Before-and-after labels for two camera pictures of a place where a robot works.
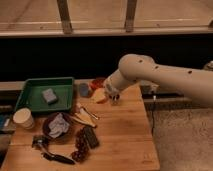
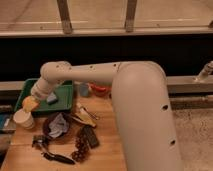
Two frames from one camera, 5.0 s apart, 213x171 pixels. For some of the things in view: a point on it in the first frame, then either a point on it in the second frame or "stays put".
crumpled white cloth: x=58 y=125 stays put
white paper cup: x=23 y=117 stays put
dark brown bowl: x=46 y=127 stays put
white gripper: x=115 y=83 to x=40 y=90
